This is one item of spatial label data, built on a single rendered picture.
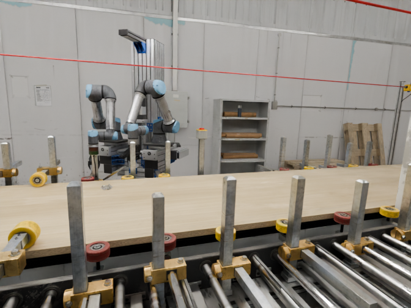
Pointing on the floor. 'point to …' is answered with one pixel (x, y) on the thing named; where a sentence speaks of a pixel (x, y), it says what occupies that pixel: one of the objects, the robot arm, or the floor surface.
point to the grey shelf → (223, 166)
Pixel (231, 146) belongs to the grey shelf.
